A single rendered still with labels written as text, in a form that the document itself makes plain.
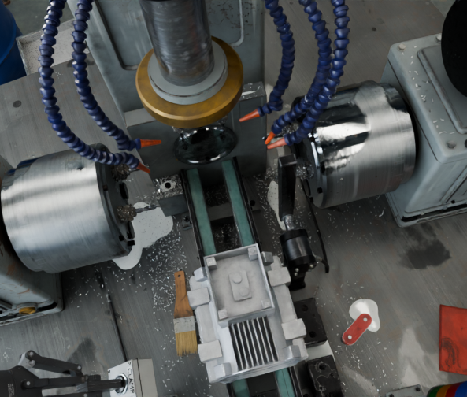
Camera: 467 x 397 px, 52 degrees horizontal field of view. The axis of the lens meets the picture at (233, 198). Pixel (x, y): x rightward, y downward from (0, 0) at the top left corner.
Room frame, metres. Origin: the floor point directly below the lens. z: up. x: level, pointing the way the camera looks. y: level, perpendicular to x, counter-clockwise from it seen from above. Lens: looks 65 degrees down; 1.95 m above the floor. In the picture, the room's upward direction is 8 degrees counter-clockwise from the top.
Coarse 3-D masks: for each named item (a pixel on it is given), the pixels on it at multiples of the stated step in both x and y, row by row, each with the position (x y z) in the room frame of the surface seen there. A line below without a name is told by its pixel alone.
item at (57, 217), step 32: (32, 160) 0.54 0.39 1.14; (64, 160) 0.51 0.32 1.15; (32, 192) 0.45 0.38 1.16; (64, 192) 0.44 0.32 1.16; (96, 192) 0.43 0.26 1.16; (32, 224) 0.39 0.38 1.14; (64, 224) 0.38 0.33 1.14; (96, 224) 0.38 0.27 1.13; (128, 224) 0.42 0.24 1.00; (32, 256) 0.34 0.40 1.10; (64, 256) 0.34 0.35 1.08; (96, 256) 0.34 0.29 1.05
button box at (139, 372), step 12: (132, 360) 0.12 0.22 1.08; (144, 360) 0.13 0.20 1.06; (108, 372) 0.12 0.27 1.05; (120, 372) 0.11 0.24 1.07; (132, 372) 0.11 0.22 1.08; (144, 372) 0.10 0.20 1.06; (132, 384) 0.08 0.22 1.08; (144, 384) 0.08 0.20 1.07; (120, 396) 0.07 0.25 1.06; (132, 396) 0.07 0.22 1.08; (144, 396) 0.06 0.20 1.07; (156, 396) 0.06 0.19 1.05
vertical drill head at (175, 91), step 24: (144, 0) 0.50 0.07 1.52; (192, 0) 0.50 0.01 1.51; (168, 24) 0.49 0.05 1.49; (192, 24) 0.49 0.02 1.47; (168, 48) 0.49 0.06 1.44; (192, 48) 0.49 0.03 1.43; (216, 48) 0.55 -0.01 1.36; (144, 72) 0.54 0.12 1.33; (168, 72) 0.50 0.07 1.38; (192, 72) 0.49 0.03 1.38; (216, 72) 0.50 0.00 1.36; (240, 72) 0.51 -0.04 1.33; (144, 96) 0.50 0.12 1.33; (168, 96) 0.48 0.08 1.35; (192, 96) 0.47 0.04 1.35; (216, 96) 0.47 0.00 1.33; (240, 96) 0.49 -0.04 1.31; (168, 120) 0.45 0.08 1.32; (192, 120) 0.44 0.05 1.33; (216, 120) 0.45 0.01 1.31
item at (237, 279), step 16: (208, 256) 0.27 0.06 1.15; (224, 256) 0.28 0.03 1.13; (240, 256) 0.28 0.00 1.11; (256, 256) 0.27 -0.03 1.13; (208, 272) 0.25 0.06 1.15; (224, 272) 0.25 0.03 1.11; (240, 272) 0.24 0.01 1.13; (256, 272) 0.24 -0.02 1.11; (224, 288) 0.22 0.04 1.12; (240, 288) 0.21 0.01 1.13; (256, 288) 0.21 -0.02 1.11; (224, 304) 0.19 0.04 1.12; (240, 304) 0.19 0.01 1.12; (256, 304) 0.18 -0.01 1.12; (272, 304) 0.17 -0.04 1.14; (224, 320) 0.16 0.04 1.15; (240, 320) 0.16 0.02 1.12
